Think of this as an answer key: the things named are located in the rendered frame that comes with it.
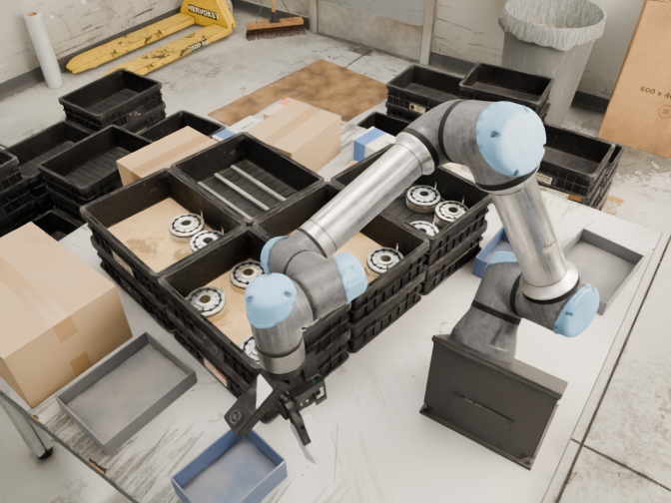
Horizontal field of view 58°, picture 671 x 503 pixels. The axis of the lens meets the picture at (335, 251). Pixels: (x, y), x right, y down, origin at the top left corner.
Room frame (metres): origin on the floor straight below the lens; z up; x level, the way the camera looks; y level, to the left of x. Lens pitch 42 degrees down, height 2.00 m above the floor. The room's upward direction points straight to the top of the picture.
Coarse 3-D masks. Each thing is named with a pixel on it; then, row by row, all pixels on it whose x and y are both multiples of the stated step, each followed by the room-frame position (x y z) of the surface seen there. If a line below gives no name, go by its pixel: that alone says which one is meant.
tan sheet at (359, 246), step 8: (352, 240) 1.34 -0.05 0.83; (360, 240) 1.34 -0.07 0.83; (368, 240) 1.34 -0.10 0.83; (344, 248) 1.31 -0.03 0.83; (352, 248) 1.31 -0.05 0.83; (360, 248) 1.31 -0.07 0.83; (368, 248) 1.31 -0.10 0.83; (376, 248) 1.31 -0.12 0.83; (360, 256) 1.27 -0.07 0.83; (368, 280) 1.17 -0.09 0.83
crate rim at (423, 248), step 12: (312, 192) 1.44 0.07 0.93; (288, 204) 1.38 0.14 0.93; (384, 216) 1.33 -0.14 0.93; (408, 228) 1.27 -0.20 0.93; (420, 240) 1.23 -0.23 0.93; (420, 252) 1.19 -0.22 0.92; (396, 264) 1.13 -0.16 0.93; (408, 264) 1.15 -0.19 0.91; (384, 276) 1.09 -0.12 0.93; (372, 288) 1.05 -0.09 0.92; (360, 300) 1.02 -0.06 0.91
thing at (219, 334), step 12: (252, 228) 1.27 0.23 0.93; (228, 240) 1.23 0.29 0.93; (264, 240) 1.23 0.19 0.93; (204, 252) 1.17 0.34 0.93; (180, 264) 1.13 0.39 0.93; (168, 276) 1.09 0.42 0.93; (168, 288) 1.04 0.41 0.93; (180, 300) 1.00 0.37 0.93; (192, 312) 0.97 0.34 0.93; (336, 312) 0.97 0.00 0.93; (204, 324) 0.93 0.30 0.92; (324, 324) 0.94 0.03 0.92; (216, 336) 0.90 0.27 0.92; (312, 336) 0.91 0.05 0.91; (228, 348) 0.87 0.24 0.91; (240, 348) 0.86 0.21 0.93; (240, 360) 0.84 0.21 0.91; (252, 360) 0.83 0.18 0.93
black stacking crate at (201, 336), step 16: (240, 240) 1.25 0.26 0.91; (256, 240) 1.25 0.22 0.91; (208, 256) 1.17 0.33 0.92; (224, 256) 1.21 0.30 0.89; (240, 256) 1.24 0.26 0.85; (256, 256) 1.25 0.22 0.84; (192, 272) 1.14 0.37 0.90; (208, 272) 1.17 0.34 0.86; (224, 272) 1.20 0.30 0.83; (176, 288) 1.10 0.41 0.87; (192, 288) 1.13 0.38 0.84; (176, 304) 1.05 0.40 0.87; (192, 320) 0.99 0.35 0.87; (336, 320) 0.98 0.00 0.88; (208, 336) 0.94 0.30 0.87; (320, 336) 0.94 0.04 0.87; (336, 336) 0.98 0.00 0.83; (224, 352) 0.89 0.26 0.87; (320, 352) 0.93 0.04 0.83; (240, 368) 0.87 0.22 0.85
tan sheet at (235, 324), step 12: (228, 276) 1.19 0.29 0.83; (228, 288) 1.14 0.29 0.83; (228, 300) 1.10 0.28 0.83; (240, 300) 1.10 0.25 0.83; (228, 312) 1.06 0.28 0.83; (240, 312) 1.06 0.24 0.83; (216, 324) 1.02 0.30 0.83; (228, 324) 1.02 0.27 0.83; (240, 324) 1.02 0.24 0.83; (228, 336) 0.98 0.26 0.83; (240, 336) 0.98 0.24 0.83
